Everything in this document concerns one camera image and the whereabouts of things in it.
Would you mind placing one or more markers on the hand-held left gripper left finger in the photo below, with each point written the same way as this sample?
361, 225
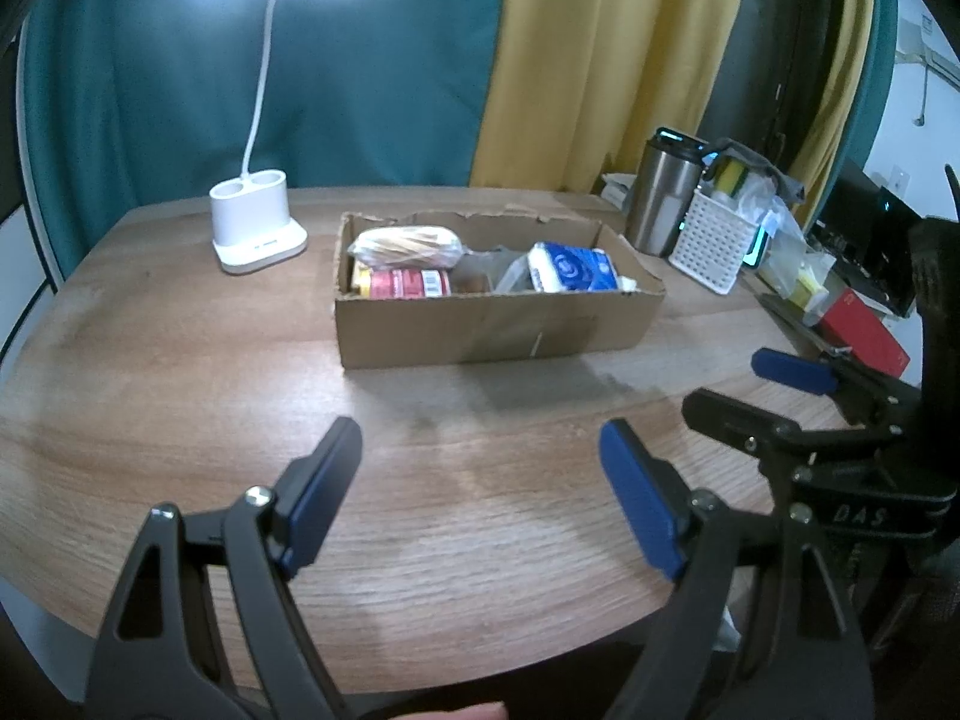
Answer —
319, 495

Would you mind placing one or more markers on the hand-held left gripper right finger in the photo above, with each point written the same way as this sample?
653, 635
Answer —
645, 502

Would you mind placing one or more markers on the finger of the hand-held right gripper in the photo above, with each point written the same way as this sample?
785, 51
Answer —
787, 371
750, 424

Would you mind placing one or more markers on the cardboard box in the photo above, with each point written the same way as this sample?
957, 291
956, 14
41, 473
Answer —
450, 330

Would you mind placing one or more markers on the red metal can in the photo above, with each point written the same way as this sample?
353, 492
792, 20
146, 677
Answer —
405, 283

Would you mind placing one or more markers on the plastic tissue packet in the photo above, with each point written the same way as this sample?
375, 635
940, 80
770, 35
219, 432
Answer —
570, 266

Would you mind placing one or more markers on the clear snack bag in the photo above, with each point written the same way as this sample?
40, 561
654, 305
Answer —
514, 274

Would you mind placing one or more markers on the clear bread bag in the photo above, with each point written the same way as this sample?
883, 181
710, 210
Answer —
405, 244

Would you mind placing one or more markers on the person's left hand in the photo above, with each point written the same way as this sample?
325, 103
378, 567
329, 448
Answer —
457, 712

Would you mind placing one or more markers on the yellow green small box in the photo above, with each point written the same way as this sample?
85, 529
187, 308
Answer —
806, 289

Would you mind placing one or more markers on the red flat box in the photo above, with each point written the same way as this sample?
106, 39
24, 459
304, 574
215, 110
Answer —
862, 326

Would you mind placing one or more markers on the clear plastic bag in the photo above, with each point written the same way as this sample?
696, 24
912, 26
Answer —
795, 255
757, 202

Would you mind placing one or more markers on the glowing teal device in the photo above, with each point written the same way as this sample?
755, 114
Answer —
757, 247

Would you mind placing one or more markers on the white perforated plastic basket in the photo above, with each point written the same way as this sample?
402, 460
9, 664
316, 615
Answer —
709, 247

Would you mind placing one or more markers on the black electronic device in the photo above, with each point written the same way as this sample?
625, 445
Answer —
862, 225

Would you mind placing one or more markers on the yellow green sponge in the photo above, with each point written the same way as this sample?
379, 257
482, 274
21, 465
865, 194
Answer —
729, 176

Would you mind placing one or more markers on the stainless steel tumbler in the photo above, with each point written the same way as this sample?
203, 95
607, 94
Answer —
660, 202

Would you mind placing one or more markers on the white small box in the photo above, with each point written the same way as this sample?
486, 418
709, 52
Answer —
616, 189

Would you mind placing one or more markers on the white desk lamp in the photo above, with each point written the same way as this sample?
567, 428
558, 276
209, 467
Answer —
255, 217

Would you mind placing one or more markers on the yellow curtain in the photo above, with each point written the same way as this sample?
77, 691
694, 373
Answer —
840, 52
600, 52

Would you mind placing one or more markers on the dark window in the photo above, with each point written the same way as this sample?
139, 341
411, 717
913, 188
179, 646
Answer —
780, 30

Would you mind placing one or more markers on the teal curtain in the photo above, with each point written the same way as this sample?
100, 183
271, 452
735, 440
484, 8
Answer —
881, 30
150, 90

